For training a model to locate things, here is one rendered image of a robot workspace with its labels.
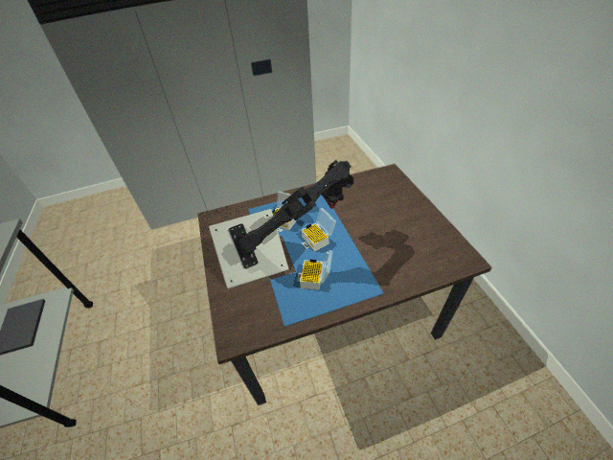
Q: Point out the blue bench mat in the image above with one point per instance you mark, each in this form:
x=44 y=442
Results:
x=350 y=280

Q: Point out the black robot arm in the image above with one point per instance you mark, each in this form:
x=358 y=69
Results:
x=292 y=209

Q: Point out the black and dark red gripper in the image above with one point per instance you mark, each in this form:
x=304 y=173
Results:
x=330 y=198

